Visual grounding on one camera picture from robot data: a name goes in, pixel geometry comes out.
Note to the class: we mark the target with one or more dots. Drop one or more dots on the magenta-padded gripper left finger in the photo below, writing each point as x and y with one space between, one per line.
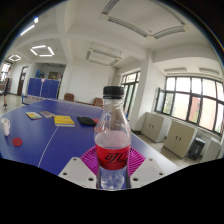
76 171

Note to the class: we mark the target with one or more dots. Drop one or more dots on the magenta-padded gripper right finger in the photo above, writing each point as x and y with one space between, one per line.
146 171

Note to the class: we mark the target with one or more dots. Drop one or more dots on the clear red-labelled drink bottle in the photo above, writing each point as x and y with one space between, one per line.
112 146

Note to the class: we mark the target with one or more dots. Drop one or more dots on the beige two-door cabinet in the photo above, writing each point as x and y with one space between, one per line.
180 138
154 126

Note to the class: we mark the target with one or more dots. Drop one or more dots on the black bin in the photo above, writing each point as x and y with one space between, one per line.
196 149

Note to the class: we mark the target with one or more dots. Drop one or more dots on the red table tennis paddle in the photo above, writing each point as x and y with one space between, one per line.
96 121

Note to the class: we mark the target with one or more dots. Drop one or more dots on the thin grey-pink booklet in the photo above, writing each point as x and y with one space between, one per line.
47 114

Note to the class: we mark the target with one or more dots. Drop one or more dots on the flat round red coaster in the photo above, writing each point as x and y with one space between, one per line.
17 142

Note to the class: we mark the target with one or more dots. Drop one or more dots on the white low cabinet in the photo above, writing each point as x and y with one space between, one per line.
212 150

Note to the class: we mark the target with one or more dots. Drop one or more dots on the thin yellow and blue book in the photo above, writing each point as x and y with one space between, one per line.
33 115

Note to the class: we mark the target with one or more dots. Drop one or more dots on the brown armchair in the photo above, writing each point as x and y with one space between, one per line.
68 97
98 102

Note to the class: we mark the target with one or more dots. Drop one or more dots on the tall glass door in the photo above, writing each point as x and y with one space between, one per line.
130 91

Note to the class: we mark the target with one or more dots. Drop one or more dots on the white cup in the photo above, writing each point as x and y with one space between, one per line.
5 127

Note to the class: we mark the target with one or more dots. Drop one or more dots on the large multi-pane window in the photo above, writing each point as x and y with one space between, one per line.
191 100

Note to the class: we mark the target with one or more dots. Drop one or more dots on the table tennis net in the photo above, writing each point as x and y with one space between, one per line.
31 99

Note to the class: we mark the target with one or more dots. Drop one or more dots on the folded blue table tennis table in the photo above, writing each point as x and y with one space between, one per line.
43 88

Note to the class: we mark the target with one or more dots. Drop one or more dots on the dark wooden door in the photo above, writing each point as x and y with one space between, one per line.
22 81

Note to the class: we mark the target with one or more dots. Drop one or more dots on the group of ceiling lights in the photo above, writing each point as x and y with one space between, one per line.
50 50

